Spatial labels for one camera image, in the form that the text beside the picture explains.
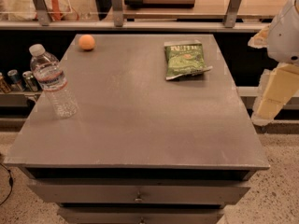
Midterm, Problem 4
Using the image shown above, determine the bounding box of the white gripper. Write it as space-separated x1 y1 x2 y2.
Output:
248 0 299 126

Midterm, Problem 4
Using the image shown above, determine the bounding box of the green jalapeno chip bag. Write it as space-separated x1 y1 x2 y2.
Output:
164 40 212 80

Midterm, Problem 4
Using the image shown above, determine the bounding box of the white orange bag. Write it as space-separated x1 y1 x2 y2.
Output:
1 0 78 21

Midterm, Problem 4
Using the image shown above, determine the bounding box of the grey drawer cabinet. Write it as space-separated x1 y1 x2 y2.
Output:
5 35 269 224

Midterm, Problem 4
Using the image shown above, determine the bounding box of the orange ball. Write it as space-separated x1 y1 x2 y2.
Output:
78 35 95 50

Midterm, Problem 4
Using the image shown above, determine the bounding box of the metal shelf rail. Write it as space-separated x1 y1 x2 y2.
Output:
0 0 285 32

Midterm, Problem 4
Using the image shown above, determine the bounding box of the black cable on floor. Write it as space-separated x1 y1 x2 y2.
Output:
0 162 14 206

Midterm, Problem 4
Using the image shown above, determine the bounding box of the blue soda can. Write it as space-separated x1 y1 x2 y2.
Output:
7 69 25 91

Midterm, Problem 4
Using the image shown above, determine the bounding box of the green soda can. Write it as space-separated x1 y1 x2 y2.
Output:
22 71 38 92

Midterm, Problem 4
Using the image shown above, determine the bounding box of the yellow soda can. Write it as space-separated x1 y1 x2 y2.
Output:
0 73 11 93

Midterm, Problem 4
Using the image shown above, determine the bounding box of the clear plastic water bottle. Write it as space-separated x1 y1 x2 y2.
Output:
29 44 78 119

